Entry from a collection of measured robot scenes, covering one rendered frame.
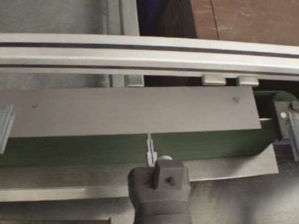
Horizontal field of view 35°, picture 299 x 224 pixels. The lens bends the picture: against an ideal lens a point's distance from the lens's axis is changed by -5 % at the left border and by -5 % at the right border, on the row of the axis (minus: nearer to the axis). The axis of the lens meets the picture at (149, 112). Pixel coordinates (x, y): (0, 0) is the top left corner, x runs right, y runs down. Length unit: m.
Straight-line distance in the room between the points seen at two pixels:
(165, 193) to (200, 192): 0.62
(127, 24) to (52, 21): 0.33
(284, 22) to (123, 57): 0.35
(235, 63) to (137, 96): 0.15
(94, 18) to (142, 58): 0.45
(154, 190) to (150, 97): 0.16
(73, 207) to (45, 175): 0.11
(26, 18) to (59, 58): 0.45
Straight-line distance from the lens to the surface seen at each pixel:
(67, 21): 1.07
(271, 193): 1.30
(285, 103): 0.77
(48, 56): 0.64
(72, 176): 0.82
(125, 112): 0.69
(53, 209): 0.89
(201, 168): 0.87
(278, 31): 0.87
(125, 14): 0.79
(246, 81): 0.72
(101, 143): 0.74
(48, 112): 0.68
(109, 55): 0.65
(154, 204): 0.60
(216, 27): 0.82
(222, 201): 1.24
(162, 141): 0.76
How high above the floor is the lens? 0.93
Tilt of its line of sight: 25 degrees down
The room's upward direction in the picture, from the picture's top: 174 degrees clockwise
